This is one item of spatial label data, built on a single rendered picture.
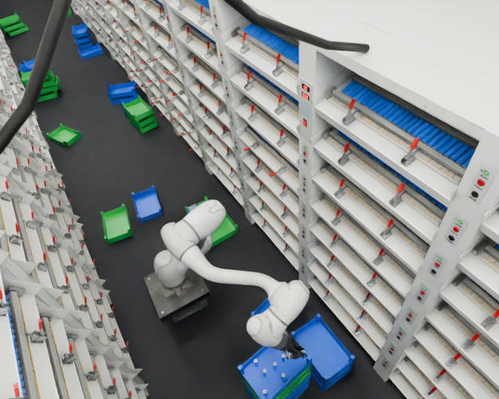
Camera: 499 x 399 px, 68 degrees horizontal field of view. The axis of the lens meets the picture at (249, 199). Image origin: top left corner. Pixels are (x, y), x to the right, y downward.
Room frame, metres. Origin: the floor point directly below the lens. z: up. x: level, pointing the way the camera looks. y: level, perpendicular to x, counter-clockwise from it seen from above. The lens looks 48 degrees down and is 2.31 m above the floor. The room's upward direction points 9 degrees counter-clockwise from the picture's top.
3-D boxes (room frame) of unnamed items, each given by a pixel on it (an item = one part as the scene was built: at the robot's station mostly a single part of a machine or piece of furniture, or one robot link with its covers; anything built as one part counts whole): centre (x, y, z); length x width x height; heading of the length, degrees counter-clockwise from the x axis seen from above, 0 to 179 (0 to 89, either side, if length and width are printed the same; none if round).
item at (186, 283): (1.22, 0.54, 0.29); 0.22 x 0.18 x 0.06; 16
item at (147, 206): (2.16, 0.86, 0.04); 0.30 x 0.20 x 0.08; 15
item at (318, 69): (1.26, -0.37, 0.86); 0.20 x 0.09 x 1.73; 116
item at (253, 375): (0.58, 0.00, 0.44); 0.30 x 0.20 x 0.08; 122
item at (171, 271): (1.24, 0.54, 0.43); 0.18 x 0.16 x 0.22; 128
